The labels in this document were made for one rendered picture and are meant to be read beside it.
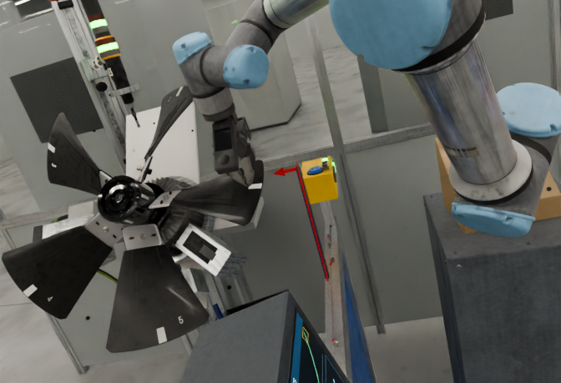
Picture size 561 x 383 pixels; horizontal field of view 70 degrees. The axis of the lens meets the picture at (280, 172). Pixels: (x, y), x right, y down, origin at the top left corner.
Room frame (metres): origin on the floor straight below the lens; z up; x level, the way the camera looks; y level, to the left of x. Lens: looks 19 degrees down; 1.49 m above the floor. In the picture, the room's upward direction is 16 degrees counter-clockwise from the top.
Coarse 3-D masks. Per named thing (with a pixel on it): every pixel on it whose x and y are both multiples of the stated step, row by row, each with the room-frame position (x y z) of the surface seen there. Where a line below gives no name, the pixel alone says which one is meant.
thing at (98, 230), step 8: (96, 216) 0.97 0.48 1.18; (88, 224) 0.96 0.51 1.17; (96, 224) 0.97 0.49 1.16; (104, 224) 0.97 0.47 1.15; (112, 224) 0.98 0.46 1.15; (96, 232) 0.97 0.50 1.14; (112, 232) 0.98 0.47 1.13; (120, 232) 0.98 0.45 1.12; (104, 240) 0.97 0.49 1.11; (112, 240) 0.98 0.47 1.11
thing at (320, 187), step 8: (312, 160) 1.26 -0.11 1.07; (320, 160) 1.24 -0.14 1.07; (328, 160) 1.21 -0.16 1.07; (304, 168) 1.21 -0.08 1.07; (304, 176) 1.13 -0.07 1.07; (312, 176) 1.12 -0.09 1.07; (320, 176) 1.11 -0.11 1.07; (328, 176) 1.11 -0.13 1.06; (312, 184) 1.12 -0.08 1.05; (320, 184) 1.11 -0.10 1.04; (328, 184) 1.11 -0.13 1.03; (336, 184) 1.19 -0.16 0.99; (312, 192) 1.12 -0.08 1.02; (320, 192) 1.11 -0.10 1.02; (328, 192) 1.11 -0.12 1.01; (336, 192) 1.11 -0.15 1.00; (312, 200) 1.12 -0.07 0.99; (320, 200) 1.11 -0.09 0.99
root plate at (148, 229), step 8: (144, 224) 0.96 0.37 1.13; (152, 224) 0.96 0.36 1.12; (128, 232) 0.92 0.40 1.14; (136, 232) 0.93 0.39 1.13; (144, 232) 0.94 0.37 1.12; (152, 232) 0.95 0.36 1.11; (128, 240) 0.90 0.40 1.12; (136, 240) 0.91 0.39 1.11; (144, 240) 0.92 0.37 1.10; (152, 240) 0.93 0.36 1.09; (160, 240) 0.94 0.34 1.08; (128, 248) 0.89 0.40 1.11; (136, 248) 0.90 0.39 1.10
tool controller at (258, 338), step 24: (240, 312) 0.34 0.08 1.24; (264, 312) 0.32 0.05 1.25; (288, 312) 0.31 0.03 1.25; (216, 336) 0.32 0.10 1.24; (240, 336) 0.30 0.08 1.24; (264, 336) 0.28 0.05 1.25; (288, 336) 0.28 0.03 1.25; (312, 336) 0.31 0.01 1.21; (192, 360) 0.31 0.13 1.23; (216, 360) 0.29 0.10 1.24; (240, 360) 0.27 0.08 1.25; (264, 360) 0.26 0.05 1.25; (288, 360) 0.26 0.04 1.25; (312, 360) 0.29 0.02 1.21
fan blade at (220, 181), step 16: (256, 160) 1.00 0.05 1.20; (224, 176) 0.99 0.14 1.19; (256, 176) 0.93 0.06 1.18; (192, 192) 0.95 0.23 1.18; (208, 192) 0.92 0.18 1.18; (224, 192) 0.90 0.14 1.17; (240, 192) 0.89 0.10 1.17; (256, 192) 0.88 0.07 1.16; (192, 208) 0.88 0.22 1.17; (208, 208) 0.86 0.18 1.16; (224, 208) 0.85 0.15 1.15; (240, 208) 0.84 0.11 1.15; (240, 224) 0.80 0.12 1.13
